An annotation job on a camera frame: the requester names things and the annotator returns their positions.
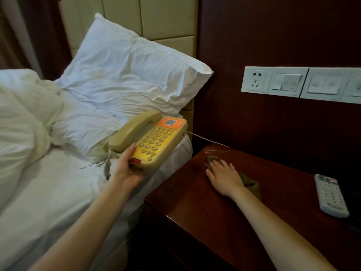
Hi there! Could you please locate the thin beige telephone line cable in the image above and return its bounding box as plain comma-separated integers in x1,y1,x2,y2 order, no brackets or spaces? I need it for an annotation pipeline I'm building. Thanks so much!
186,131,231,149

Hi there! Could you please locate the dark blue scribbled pouch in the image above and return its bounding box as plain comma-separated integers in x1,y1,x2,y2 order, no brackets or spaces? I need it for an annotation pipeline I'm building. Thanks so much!
338,177,361,234

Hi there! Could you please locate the person's right forearm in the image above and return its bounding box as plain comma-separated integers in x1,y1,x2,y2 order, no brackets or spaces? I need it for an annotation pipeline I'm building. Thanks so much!
231,187,338,271

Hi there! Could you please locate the yellow corded telephone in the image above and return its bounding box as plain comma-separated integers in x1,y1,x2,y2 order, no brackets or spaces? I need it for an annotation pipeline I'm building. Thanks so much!
103,110,189,170

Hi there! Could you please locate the white remote control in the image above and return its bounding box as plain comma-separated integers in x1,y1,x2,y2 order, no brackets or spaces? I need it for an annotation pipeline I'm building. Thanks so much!
314,174,350,219

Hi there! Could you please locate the crumpled white pillow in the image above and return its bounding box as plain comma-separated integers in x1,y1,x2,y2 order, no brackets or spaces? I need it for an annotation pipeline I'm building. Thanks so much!
50,90,184,164

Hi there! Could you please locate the dark wooden nightstand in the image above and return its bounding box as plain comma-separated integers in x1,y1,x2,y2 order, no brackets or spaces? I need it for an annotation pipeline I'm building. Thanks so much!
144,143,361,271

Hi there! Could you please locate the beige telephone cord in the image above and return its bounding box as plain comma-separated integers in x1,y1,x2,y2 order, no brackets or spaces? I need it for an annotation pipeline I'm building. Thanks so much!
103,151,114,181

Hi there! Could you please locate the person's left hand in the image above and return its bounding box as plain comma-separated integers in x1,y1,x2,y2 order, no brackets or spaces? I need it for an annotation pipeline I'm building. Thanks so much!
108,143,148,196

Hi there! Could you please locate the crumpled white duvet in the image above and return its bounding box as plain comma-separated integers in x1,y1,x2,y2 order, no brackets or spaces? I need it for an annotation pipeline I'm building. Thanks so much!
0,69,65,209

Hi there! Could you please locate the white socket and switch panel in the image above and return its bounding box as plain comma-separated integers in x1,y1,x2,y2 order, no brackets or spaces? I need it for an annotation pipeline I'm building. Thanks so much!
241,66,309,98

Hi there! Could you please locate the smooth white pillow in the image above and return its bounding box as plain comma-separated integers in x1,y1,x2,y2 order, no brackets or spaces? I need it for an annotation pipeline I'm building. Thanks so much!
55,13,214,119

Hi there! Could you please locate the dark brown curtain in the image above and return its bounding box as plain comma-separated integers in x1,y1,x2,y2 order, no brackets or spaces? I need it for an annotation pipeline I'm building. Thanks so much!
0,0,73,81

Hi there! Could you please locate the person's left forearm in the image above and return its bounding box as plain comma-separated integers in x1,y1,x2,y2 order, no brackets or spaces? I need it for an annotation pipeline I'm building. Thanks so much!
28,180,133,271

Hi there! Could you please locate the person's right hand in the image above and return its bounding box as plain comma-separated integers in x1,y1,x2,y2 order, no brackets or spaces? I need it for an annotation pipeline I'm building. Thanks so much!
205,159,246,198

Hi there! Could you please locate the white four-button switch panel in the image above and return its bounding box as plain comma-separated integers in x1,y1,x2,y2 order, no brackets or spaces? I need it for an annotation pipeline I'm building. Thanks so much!
300,67,361,105

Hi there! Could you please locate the brown cleaning cloth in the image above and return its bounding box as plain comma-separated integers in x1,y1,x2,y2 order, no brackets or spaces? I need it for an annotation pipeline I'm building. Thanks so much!
206,155,262,201

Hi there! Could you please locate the white bed sheet mattress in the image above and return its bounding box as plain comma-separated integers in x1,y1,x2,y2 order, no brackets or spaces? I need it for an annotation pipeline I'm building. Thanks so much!
0,134,193,271

